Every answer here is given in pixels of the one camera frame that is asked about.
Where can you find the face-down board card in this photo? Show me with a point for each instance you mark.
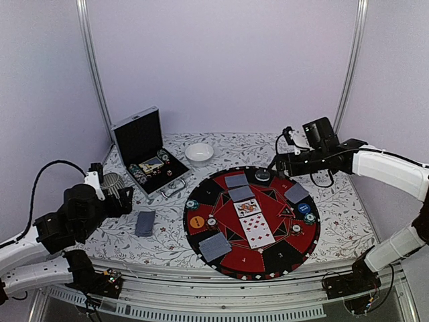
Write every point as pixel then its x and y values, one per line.
pixel 241 193

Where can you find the aluminium frame post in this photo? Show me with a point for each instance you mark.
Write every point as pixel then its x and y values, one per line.
pixel 356 42
pixel 84 22

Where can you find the white ceramic bowl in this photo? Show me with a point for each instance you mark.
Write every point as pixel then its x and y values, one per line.
pixel 199 154

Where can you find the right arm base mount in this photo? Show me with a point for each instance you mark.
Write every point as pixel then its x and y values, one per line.
pixel 352 285

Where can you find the black triangular all-in button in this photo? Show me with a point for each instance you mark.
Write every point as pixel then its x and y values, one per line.
pixel 286 212

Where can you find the right aluminium frame post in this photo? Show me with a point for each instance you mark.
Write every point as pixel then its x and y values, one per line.
pixel 356 42

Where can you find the orange big blind button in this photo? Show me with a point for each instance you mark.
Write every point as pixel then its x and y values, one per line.
pixel 197 222

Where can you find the nine of diamonds card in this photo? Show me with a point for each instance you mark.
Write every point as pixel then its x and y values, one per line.
pixel 256 228

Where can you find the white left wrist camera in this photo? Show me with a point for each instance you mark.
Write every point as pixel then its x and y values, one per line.
pixel 94 177

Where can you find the row of poker chips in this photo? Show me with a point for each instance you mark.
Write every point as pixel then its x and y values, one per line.
pixel 137 173

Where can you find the aluminium poker chip case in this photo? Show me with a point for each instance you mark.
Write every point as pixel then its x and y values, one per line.
pixel 137 139

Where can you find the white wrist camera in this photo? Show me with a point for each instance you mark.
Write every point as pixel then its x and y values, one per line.
pixel 296 140
pixel 94 177

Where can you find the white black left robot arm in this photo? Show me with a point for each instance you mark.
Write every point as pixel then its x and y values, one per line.
pixel 43 253

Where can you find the green fifty poker chip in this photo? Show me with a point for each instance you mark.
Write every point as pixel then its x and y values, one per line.
pixel 309 219

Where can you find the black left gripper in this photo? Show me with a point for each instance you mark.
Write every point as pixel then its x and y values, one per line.
pixel 126 207

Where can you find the boxed playing card deck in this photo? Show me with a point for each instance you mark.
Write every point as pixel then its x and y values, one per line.
pixel 151 165

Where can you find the orange black hundred chip stack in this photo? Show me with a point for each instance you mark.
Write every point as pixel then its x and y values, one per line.
pixel 211 223

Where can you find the left aluminium frame post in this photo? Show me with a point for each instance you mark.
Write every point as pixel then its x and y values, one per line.
pixel 84 22

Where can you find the three of diamonds card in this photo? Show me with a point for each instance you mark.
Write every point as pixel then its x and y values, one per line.
pixel 263 241

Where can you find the blue small blind button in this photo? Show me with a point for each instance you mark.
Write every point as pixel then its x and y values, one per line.
pixel 304 208

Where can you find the short green chip row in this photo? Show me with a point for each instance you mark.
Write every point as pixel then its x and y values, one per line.
pixel 163 156

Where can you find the round red black poker mat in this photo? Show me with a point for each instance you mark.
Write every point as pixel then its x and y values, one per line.
pixel 283 256

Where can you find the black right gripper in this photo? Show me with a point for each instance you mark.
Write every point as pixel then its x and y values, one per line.
pixel 281 159

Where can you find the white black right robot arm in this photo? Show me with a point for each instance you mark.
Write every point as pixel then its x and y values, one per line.
pixel 324 151

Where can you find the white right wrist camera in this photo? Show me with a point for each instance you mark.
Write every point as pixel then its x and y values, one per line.
pixel 296 140

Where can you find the face-up queen card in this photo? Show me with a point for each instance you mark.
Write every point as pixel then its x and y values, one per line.
pixel 247 208

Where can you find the striped grey cup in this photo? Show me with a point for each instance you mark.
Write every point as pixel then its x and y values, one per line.
pixel 112 183

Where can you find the black dealer button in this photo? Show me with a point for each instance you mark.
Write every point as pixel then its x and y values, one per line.
pixel 262 175

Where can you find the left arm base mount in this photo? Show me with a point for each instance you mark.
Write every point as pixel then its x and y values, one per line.
pixel 88 281

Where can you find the dealt blue playing card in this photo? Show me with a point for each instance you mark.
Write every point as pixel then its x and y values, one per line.
pixel 214 247

